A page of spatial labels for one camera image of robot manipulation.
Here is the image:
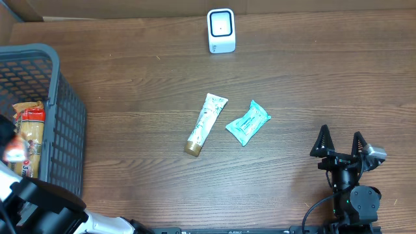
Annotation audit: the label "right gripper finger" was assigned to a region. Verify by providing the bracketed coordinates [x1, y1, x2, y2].
[351, 131, 367, 155]
[310, 125, 335, 158]

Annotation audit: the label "teal wet wipes pack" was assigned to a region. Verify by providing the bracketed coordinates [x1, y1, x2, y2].
[226, 100, 271, 146]

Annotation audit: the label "white cream tube gold cap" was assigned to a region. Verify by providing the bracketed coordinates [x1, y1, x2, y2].
[184, 93, 228, 157]

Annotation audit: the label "orange spaghetti pack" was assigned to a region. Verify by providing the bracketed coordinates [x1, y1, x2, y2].
[5, 101, 46, 178]

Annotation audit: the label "small orange snack packet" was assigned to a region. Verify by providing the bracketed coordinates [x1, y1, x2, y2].
[3, 135, 30, 163]

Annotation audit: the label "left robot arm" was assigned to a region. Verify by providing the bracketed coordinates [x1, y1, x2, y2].
[1, 164, 153, 233]

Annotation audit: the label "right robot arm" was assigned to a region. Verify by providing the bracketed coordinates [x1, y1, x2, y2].
[302, 125, 387, 233]

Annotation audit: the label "grey plastic basket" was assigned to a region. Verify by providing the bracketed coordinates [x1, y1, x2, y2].
[1, 44, 87, 196]

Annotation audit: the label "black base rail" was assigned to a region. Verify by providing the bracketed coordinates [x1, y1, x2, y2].
[151, 226, 383, 234]

